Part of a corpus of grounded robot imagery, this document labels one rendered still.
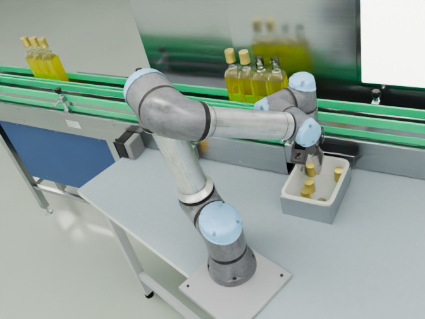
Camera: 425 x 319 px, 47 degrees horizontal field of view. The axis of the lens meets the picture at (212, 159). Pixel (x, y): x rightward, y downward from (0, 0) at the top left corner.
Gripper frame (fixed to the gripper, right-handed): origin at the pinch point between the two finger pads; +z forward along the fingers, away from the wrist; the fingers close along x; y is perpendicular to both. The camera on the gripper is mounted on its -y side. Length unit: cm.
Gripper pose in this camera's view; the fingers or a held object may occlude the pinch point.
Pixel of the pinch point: (308, 171)
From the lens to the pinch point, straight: 166.4
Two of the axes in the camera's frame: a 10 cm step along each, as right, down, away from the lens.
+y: 4.7, -6.4, 6.1
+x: -8.6, -1.7, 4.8
